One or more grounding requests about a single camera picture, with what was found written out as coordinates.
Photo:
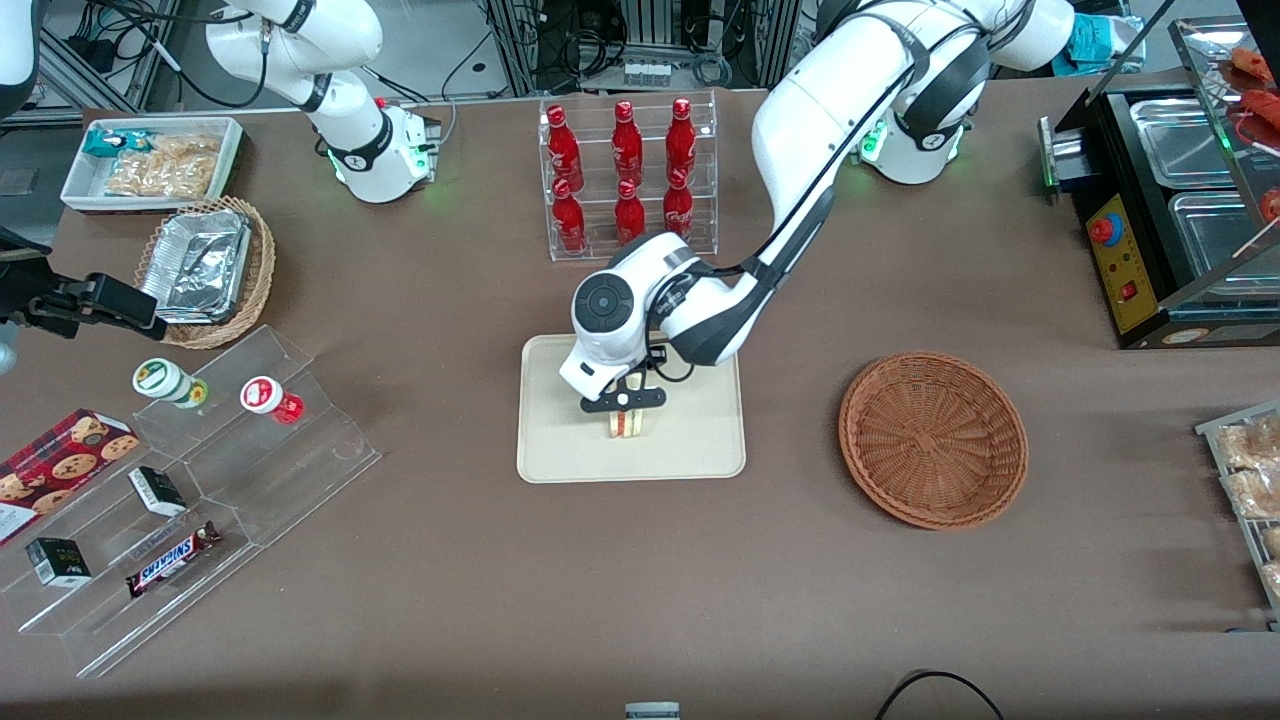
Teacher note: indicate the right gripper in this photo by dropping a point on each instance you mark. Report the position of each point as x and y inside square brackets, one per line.
[22, 291]

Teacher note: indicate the sandwich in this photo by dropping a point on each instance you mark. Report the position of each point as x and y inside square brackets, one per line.
[627, 425]

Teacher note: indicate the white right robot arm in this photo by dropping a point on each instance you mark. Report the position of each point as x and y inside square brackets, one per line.
[300, 40]

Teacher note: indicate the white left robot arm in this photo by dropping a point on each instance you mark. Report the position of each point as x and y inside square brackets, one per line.
[850, 90]

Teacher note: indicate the cream plastic tray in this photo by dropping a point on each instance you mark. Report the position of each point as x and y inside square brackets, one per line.
[690, 440]

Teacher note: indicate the grey snack tray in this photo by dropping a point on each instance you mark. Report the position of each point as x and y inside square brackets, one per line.
[80, 185]

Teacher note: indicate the oval wicker basket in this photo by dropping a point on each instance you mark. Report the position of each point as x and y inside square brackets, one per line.
[255, 270]

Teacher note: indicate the round brown wicker basket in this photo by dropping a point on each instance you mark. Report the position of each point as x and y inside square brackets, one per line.
[930, 440]

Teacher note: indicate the grey pastry tray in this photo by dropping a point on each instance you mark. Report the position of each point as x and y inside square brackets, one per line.
[1215, 450]

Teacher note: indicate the stack of foil trays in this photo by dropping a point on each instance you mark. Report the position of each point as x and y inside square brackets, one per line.
[195, 265]

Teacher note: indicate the green lid cup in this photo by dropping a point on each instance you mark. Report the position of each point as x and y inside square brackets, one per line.
[160, 378]

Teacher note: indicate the bag of crackers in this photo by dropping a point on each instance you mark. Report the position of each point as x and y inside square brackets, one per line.
[165, 170]

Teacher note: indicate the clear acrylic bottle rack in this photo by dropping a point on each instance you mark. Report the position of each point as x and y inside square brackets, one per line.
[655, 250]

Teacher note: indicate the teal snack pack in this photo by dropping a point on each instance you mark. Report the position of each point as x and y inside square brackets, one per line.
[110, 143]

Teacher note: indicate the red lid cup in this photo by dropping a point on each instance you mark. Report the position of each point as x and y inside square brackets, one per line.
[265, 396]

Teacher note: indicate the red cookie box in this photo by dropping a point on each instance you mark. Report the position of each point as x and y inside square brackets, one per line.
[60, 465]

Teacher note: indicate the red cola bottle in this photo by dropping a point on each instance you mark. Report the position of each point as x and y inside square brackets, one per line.
[678, 208]
[563, 150]
[681, 145]
[629, 218]
[569, 222]
[627, 145]

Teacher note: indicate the small black box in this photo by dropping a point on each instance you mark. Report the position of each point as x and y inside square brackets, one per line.
[157, 491]
[58, 562]

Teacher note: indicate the clear acrylic step display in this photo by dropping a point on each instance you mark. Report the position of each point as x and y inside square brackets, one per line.
[250, 480]

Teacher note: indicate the snickers chocolate bar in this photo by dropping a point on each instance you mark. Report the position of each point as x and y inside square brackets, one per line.
[170, 562]

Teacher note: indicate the small grey box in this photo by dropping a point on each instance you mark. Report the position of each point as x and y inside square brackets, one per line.
[652, 711]

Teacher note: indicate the black food warmer cabinet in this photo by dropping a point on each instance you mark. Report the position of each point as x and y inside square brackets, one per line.
[1125, 260]

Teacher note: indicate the teal plastic bag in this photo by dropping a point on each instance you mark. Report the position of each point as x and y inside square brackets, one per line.
[1095, 40]

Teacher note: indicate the steel food pan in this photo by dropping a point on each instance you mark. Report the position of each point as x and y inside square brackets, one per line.
[1215, 230]
[1180, 140]

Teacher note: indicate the bagged pastry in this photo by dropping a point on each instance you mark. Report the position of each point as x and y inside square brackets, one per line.
[1255, 493]
[1250, 443]

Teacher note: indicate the red sausage skewer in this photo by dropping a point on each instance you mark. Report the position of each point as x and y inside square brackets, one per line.
[1255, 65]
[1262, 108]

